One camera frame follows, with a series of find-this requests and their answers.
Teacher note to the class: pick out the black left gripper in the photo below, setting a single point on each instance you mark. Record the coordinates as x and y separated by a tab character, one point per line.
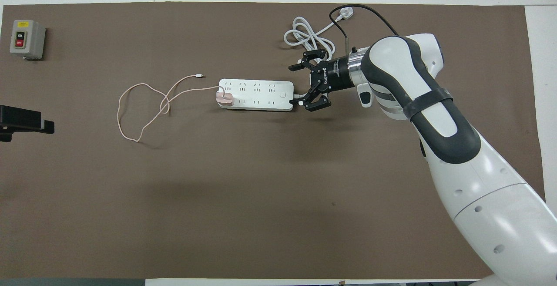
19	118

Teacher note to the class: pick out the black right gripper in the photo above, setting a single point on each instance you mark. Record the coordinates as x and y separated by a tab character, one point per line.
335	75

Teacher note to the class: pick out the white power strip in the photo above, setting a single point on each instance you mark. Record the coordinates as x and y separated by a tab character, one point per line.
261	99

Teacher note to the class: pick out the pink charger adapter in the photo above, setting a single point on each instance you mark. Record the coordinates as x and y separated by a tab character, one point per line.
225	100

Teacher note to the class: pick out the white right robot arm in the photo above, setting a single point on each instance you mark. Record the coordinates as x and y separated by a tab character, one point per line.
478	181

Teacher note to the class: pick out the brown table mat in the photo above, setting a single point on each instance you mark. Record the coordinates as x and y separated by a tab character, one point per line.
217	199

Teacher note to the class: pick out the grey on-off switch box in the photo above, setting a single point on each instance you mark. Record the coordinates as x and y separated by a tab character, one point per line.
28	38

